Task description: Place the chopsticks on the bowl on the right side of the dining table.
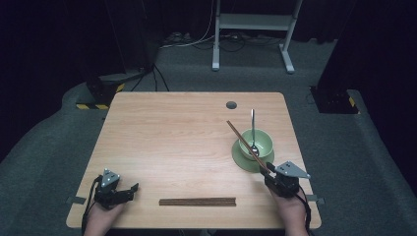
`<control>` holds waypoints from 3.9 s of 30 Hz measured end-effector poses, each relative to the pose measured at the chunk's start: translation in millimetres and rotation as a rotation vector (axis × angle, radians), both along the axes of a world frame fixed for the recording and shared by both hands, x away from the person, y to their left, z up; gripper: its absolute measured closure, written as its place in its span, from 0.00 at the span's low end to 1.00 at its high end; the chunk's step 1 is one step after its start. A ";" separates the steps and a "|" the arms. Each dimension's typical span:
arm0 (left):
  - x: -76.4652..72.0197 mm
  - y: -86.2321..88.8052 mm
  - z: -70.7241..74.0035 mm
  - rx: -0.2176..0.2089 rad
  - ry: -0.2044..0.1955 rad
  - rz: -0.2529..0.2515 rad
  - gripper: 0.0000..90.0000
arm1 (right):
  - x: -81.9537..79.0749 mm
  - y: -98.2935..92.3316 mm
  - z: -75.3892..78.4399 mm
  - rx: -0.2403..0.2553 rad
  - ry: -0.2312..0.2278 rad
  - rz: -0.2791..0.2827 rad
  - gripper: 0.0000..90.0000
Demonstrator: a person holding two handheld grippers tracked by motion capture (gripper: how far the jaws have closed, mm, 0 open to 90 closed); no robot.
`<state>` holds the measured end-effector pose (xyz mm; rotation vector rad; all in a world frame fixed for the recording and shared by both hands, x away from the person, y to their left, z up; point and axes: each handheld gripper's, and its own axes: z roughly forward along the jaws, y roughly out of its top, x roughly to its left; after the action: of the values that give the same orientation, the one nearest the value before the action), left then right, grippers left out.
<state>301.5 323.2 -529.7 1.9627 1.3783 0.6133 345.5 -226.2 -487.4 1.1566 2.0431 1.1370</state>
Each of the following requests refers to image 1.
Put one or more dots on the grey tape piece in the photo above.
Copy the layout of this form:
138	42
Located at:
76	200
316	198

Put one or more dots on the person's right hand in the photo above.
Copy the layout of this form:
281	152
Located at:
291	211

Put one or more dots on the metal spoon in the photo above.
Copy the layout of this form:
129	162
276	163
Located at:
252	126

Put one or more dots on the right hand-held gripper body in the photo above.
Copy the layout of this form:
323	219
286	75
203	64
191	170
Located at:
285	185

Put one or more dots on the white metal stand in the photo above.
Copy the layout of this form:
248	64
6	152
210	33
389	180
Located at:
255	22

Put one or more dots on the brown wooden chopstick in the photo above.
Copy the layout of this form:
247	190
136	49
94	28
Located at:
196	203
196	200
244	139
241	140

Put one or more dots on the green ceramic plate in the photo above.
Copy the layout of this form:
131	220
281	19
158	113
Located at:
238	159

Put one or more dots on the black column with square base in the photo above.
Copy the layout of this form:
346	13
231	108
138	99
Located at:
334	98

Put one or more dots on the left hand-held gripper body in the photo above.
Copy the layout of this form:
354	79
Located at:
108	196

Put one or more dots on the green ceramic bowl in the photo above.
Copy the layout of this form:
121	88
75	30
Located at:
266	139

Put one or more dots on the person's left hand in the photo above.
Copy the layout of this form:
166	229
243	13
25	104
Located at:
101	218

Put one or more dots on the black stand with striped base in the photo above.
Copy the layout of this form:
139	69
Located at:
101	90

